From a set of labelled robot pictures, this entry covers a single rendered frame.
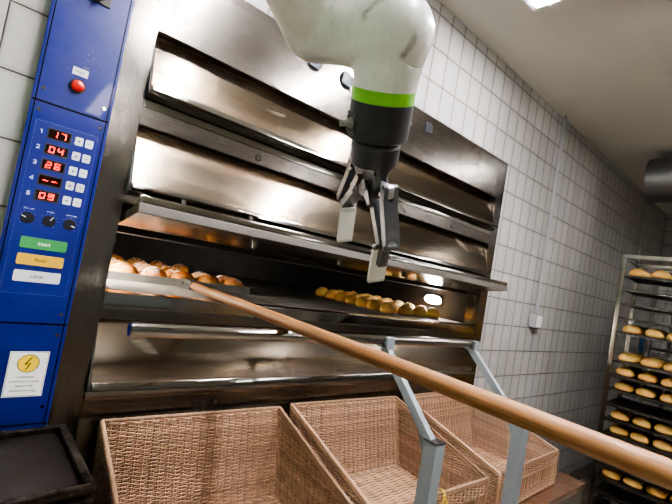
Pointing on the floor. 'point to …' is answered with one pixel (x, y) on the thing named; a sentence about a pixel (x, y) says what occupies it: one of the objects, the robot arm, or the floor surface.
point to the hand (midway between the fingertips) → (359, 254)
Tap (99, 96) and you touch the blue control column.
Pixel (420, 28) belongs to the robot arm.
